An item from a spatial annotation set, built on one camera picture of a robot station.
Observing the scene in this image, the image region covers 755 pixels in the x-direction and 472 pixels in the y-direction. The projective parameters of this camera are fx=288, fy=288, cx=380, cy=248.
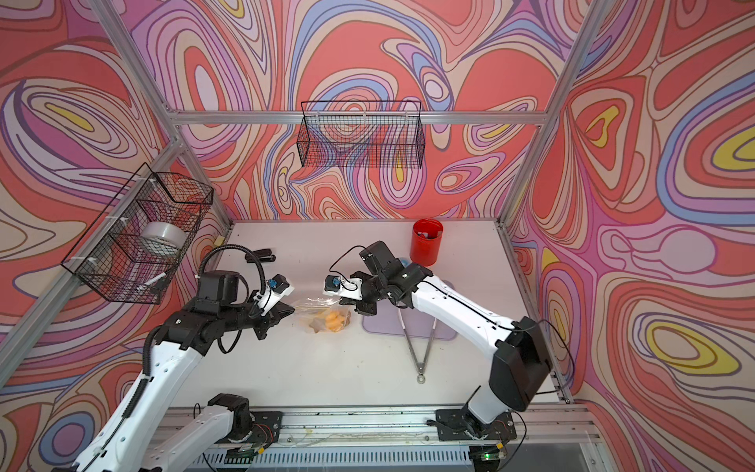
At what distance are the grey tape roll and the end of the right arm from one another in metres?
0.42

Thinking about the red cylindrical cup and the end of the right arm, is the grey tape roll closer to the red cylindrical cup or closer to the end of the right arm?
the end of the right arm

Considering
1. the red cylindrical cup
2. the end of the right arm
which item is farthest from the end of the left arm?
the red cylindrical cup

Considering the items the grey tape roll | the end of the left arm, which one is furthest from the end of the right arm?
the grey tape roll

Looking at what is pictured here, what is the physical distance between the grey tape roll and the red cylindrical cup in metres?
0.69

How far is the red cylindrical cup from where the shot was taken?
3.30ft

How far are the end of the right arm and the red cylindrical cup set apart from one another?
35cm

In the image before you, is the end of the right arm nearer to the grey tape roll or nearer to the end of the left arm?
the end of the left arm

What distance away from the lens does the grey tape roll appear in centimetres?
73

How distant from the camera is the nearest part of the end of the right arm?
0.57 metres

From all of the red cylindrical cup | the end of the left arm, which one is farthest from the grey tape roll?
the red cylindrical cup

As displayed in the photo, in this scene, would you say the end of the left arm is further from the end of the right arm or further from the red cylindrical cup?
the red cylindrical cup

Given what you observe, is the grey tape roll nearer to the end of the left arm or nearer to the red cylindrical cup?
the end of the left arm
